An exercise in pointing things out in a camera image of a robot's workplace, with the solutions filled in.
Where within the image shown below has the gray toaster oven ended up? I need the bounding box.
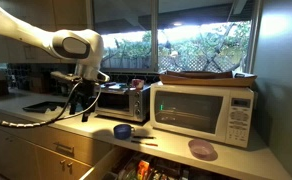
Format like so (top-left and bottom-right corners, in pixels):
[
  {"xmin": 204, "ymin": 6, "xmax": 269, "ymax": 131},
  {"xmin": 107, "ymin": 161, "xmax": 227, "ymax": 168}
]
[{"xmin": 94, "ymin": 81, "xmax": 151, "ymax": 123}]

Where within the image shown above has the blue cup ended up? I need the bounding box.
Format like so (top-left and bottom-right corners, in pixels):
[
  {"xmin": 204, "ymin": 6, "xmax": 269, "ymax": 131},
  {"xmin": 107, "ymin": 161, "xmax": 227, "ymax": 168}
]
[{"xmin": 113, "ymin": 123, "xmax": 136, "ymax": 140}]

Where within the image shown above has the window with white frame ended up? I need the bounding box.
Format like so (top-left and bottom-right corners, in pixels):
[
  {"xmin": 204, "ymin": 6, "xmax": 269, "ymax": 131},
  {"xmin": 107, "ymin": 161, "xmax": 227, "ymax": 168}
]
[{"xmin": 91, "ymin": 0, "xmax": 264, "ymax": 75}]

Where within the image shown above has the purple plastic bowl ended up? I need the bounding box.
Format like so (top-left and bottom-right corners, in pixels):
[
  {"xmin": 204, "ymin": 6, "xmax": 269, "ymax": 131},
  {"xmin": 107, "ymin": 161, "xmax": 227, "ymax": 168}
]
[{"xmin": 187, "ymin": 138, "xmax": 216, "ymax": 159}]

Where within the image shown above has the metal cabinet drawer handle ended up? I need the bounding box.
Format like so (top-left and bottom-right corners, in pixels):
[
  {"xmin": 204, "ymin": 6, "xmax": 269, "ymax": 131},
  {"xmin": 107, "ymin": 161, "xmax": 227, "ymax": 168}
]
[{"xmin": 53, "ymin": 142, "xmax": 76, "ymax": 155}]

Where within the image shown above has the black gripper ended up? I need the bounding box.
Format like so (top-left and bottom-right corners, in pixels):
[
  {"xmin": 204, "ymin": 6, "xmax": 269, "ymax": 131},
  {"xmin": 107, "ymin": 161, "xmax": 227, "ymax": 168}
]
[{"xmin": 68, "ymin": 80, "xmax": 98, "ymax": 123}]

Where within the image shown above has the black baking tray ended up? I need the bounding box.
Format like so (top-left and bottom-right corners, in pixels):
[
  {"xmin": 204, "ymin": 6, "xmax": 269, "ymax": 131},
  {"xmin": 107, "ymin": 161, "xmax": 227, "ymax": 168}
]
[{"xmin": 22, "ymin": 101, "xmax": 67, "ymax": 113}]

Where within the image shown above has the brown box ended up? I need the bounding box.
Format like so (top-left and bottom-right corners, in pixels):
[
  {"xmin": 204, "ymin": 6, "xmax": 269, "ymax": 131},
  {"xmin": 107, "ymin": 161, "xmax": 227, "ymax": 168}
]
[{"xmin": 29, "ymin": 75, "xmax": 51, "ymax": 94}]

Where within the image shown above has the wooden base cabinet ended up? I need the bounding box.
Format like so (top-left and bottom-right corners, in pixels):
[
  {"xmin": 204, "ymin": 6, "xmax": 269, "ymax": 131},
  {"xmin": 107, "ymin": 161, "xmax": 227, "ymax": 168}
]
[{"xmin": 0, "ymin": 114, "xmax": 114, "ymax": 180}]

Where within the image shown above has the wooden serving tray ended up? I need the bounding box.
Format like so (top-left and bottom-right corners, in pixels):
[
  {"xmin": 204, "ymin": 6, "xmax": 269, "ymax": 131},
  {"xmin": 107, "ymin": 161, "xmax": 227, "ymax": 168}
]
[{"xmin": 159, "ymin": 70, "xmax": 258, "ymax": 88}]

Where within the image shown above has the black pen with red end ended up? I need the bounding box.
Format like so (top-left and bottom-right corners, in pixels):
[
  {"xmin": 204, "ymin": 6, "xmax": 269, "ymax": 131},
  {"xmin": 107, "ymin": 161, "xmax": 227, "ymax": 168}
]
[{"xmin": 130, "ymin": 139, "xmax": 159, "ymax": 147}]

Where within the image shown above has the open wooden drawer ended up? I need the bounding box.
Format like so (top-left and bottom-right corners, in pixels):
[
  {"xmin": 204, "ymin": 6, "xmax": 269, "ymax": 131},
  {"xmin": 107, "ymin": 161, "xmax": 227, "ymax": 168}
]
[{"xmin": 79, "ymin": 146, "xmax": 235, "ymax": 180}]

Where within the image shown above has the white microwave oven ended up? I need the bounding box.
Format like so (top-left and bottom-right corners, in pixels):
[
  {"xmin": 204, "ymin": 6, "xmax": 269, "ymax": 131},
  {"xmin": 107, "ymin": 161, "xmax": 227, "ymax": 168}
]
[{"xmin": 149, "ymin": 80, "xmax": 255, "ymax": 149}]

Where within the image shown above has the grey corrugated cable conduit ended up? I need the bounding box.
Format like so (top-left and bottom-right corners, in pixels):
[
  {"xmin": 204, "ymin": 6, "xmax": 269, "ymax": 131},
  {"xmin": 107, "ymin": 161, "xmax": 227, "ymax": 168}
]
[{"xmin": 0, "ymin": 80, "xmax": 102, "ymax": 129}]

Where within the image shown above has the red mug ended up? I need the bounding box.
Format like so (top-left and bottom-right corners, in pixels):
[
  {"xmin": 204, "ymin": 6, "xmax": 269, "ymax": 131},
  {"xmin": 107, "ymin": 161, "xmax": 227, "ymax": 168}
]
[{"xmin": 131, "ymin": 78, "xmax": 145, "ymax": 90}]

